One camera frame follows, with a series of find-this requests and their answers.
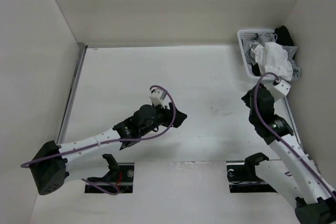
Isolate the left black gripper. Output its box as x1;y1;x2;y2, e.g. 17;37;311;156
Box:
140;101;186;136

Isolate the white tank top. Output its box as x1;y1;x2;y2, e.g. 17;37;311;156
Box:
249;42;293;81

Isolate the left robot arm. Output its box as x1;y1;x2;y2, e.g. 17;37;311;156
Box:
28;103;187;195

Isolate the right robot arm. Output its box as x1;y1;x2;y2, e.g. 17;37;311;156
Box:
242;84;335;223

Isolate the grey tank top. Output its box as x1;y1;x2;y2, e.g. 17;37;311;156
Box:
237;29;301;81

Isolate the black tank top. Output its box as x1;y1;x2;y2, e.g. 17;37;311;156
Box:
274;25;295;47

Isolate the white plastic laundry basket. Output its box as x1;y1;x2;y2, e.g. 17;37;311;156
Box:
237;28;279;80

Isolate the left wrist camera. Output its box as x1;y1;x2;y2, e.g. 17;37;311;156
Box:
150;89;166;107

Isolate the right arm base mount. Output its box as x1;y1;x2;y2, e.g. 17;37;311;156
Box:
226;153;276;193

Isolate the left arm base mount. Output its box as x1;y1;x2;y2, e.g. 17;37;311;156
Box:
86;154;135;194

